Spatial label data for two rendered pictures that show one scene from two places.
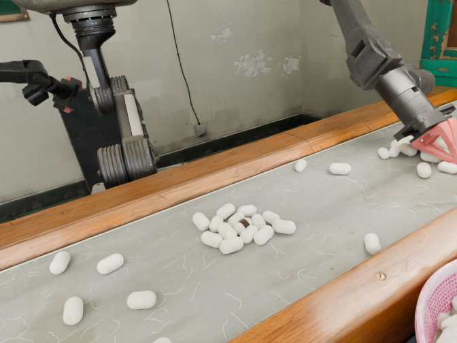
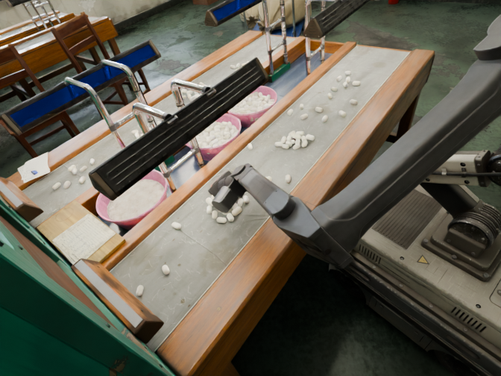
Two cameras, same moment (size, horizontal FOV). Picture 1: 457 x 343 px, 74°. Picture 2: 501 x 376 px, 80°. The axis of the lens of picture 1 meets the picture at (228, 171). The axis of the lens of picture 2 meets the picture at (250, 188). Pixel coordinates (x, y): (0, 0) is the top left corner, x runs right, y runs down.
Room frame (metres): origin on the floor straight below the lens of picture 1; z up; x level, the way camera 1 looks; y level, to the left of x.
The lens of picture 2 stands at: (1.22, -0.53, 1.50)
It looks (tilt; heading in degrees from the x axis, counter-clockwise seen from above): 45 degrees down; 161
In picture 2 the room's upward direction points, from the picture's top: 12 degrees counter-clockwise
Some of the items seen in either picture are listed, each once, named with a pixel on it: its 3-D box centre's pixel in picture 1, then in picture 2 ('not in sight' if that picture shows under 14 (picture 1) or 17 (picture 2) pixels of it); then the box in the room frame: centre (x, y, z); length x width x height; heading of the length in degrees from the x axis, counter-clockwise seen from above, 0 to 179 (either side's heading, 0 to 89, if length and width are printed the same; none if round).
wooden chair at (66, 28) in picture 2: not in sight; (110, 69); (-1.96, -0.55, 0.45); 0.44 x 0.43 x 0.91; 134
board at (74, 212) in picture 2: not in sight; (79, 233); (0.38, -0.86, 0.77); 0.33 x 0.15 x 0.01; 24
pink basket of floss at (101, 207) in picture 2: not in sight; (136, 201); (0.29, -0.66, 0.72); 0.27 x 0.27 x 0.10
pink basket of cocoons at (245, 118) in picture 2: not in sight; (250, 107); (-0.01, -0.01, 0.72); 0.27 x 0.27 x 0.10
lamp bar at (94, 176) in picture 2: not in sight; (191, 116); (0.48, -0.39, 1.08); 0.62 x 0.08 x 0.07; 114
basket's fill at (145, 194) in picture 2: not in sight; (138, 203); (0.29, -0.66, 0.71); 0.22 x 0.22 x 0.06
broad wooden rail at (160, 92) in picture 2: not in sight; (167, 104); (-0.46, -0.34, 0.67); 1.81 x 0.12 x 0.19; 114
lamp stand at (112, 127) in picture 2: not in sight; (124, 124); (0.04, -0.58, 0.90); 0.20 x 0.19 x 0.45; 114
